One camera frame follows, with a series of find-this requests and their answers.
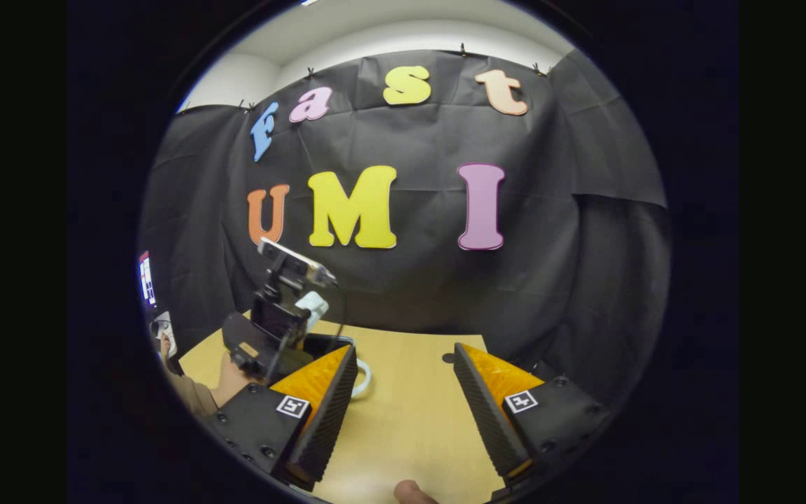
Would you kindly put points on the computer screen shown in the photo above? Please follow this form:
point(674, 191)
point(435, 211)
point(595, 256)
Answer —
point(146, 280)

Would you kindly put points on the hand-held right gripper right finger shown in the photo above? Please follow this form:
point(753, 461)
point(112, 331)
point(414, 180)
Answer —
point(487, 416)

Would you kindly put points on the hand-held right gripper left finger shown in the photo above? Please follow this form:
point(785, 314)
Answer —
point(329, 416)

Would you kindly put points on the pale blue small suitcase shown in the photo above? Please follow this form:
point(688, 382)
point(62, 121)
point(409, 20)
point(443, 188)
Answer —
point(313, 306)

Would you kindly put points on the black backdrop cloth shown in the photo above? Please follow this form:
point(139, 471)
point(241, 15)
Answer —
point(410, 287)

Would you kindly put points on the white grey object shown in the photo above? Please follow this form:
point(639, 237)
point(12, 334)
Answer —
point(165, 329)

